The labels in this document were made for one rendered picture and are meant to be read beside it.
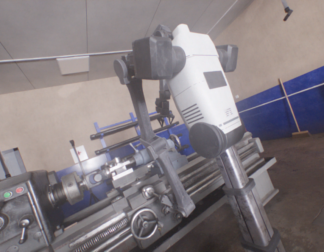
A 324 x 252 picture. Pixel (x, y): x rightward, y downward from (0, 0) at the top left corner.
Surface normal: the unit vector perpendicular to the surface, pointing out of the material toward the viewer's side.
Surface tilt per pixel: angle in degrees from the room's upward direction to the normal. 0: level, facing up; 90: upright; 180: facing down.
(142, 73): 90
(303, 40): 90
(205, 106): 98
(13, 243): 90
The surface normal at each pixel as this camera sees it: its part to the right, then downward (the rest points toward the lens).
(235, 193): -0.73, 0.27
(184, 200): 0.56, -0.11
